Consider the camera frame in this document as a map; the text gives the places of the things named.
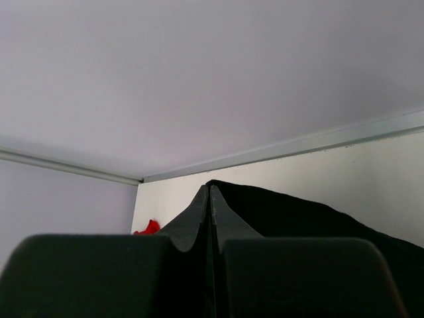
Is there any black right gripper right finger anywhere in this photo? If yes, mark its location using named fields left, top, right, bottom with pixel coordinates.
left=210, top=187, right=407, bottom=317

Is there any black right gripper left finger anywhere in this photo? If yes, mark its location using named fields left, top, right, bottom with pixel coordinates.
left=1, top=186, right=209, bottom=317

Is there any black t shirt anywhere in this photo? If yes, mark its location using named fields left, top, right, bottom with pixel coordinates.
left=207, top=180, right=423, bottom=317

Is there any red t shirt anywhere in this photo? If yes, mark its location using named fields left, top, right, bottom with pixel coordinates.
left=133, top=219, right=160, bottom=235

